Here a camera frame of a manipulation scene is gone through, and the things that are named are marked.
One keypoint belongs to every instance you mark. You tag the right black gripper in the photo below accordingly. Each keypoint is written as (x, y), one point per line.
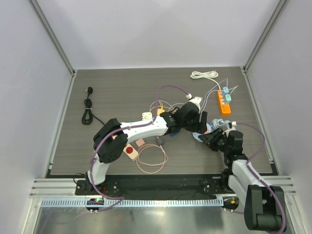
(215, 137)

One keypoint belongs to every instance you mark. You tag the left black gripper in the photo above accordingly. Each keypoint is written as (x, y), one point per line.
(199, 127)

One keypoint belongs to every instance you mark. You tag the round light blue socket base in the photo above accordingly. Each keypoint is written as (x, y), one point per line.
(208, 130)

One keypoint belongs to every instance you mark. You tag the blue cube adapter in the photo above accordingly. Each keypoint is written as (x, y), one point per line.
(173, 134)

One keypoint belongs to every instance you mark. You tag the orange power strip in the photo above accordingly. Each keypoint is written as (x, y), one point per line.
(224, 106)

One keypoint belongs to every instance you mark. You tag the yellow charger plug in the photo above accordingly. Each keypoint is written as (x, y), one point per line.
(160, 111)

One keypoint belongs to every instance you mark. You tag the white adapter plug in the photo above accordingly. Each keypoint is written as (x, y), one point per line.
(146, 116)

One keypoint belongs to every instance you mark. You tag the pink charger plug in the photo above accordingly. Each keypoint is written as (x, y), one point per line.
(140, 142)

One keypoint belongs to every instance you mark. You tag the beige power strip red sockets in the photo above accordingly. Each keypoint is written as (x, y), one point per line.
(130, 151)

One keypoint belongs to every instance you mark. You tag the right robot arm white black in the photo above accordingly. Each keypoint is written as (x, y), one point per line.
(264, 203)

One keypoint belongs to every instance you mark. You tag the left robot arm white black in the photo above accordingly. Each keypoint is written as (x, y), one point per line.
(164, 124)

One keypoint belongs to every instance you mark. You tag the teal charger plug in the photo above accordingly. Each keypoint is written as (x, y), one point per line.
(228, 98)

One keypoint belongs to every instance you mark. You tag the grey small adapter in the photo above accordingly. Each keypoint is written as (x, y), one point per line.
(159, 141)

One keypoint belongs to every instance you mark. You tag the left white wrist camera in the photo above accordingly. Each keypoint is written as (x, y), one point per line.
(194, 99)

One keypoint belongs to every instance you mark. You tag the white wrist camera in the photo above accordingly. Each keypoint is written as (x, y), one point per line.
(194, 99)
(231, 125)

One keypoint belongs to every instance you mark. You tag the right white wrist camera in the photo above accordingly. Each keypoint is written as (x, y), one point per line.
(231, 125)

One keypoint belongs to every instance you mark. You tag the black mounting base plate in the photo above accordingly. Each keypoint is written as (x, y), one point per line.
(164, 187)

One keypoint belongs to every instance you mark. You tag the slotted cable duct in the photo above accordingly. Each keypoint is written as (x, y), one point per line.
(97, 202)

